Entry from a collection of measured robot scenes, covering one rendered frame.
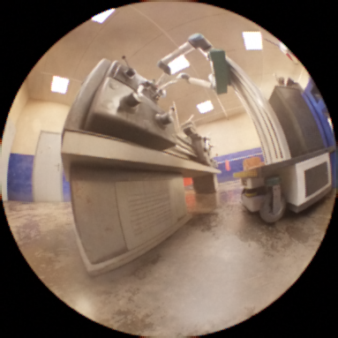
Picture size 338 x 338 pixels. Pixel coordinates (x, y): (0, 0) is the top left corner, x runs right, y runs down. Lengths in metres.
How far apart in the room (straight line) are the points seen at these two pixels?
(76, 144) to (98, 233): 0.29
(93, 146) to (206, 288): 0.50
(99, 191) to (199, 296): 0.45
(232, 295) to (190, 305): 0.11
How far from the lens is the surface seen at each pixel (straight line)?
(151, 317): 0.33
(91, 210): 0.39
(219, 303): 0.34
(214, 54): 1.20
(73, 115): 0.51
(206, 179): 2.46
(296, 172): 0.63
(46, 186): 3.73
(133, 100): 0.42
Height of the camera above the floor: 0.31
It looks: 9 degrees up
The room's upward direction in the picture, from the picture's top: 7 degrees counter-clockwise
